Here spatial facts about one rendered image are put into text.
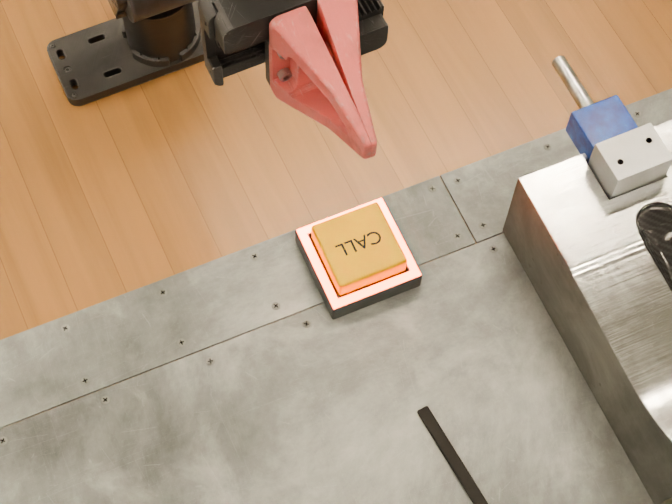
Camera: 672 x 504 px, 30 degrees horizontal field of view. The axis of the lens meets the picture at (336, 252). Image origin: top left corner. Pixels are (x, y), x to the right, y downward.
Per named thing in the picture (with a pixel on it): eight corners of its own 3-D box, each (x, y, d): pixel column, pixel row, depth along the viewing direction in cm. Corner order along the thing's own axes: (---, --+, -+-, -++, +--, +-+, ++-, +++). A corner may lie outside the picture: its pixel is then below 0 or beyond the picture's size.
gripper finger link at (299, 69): (463, 82, 61) (379, -59, 65) (330, 133, 60) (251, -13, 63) (447, 151, 67) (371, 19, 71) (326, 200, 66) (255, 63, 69)
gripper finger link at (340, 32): (419, 99, 61) (336, -44, 64) (284, 152, 59) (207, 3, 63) (407, 168, 67) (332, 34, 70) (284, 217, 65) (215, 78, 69)
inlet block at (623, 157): (525, 88, 105) (536, 50, 100) (578, 68, 106) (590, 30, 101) (603, 214, 100) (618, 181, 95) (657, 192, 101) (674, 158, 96)
